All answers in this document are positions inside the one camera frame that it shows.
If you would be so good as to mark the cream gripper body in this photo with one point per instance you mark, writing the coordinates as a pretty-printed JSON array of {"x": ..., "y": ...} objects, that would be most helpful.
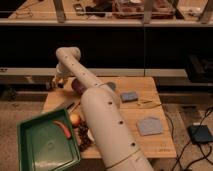
[{"x": 60, "y": 77}]

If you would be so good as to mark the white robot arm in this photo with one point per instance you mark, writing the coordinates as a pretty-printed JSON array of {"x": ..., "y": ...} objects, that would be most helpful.
[{"x": 100, "y": 107}]

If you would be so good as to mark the blue cup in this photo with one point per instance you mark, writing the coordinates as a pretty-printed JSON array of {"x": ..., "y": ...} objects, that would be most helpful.
[{"x": 111, "y": 85}]

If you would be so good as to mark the purple bowl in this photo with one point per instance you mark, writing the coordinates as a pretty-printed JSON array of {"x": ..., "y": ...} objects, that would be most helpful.
[{"x": 77, "y": 87}]

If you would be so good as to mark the grey metal block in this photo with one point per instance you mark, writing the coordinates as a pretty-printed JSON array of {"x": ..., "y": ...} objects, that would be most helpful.
[{"x": 64, "y": 106}]

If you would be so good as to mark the small dark spoon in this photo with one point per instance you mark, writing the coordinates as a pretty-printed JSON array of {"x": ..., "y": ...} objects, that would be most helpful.
[{"x": 75, "y": 107}]

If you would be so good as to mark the apple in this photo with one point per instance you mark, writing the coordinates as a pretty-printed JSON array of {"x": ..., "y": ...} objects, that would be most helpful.
[{"x": 75, "y": 120}]

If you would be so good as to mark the blue sponge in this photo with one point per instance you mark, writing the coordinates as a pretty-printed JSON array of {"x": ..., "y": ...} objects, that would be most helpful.
[{"x": 129, "y": 97}]

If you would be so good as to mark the bunch of dark grapes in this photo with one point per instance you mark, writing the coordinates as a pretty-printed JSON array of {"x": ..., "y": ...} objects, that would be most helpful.
[{"x": 85, "y": 142}]

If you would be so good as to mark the green plastic tray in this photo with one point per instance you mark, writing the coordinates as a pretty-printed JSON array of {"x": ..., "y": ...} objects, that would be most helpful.
[{"x": 42, "y": 145}]

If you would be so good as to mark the wooden table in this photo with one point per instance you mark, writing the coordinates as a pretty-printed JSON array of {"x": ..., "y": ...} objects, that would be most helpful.
[{"x": 153, "y": 146}]

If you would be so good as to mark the grey folded cloth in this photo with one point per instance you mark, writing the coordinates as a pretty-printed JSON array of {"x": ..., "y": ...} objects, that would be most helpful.
[{"x": 149, "y": 126}]

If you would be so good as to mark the black power box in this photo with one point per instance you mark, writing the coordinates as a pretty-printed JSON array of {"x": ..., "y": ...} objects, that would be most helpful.
[{"x": 199, "y": 134}]

